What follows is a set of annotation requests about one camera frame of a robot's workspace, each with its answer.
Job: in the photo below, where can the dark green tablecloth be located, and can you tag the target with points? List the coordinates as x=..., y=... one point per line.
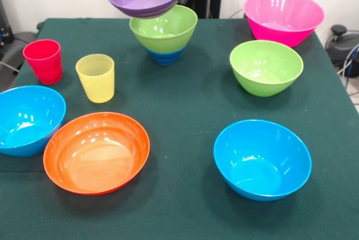
x=182, y=217

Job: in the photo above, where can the small dark blue bowl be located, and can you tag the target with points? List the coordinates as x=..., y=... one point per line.
x=165, y=57

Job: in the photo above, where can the light blue plastic bowl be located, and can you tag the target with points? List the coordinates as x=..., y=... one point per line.
x=262, y=161
x=28, y=119

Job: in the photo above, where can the orange plastic bowl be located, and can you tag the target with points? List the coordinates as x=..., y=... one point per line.
x=96, y=156

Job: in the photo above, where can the yellow plastic cup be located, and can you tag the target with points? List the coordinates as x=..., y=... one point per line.
x=95, y=78

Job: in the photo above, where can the black equipment case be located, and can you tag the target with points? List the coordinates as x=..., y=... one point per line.
x=5, y=27

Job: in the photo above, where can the large magenta plastic bowl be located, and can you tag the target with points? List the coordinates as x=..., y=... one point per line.
x=283, y=15

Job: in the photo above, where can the red plastic cup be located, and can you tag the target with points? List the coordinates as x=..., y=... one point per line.
x=43, y=62

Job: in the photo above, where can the green plastic bowl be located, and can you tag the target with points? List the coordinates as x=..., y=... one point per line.
x=266, y=67
x=165, y=31

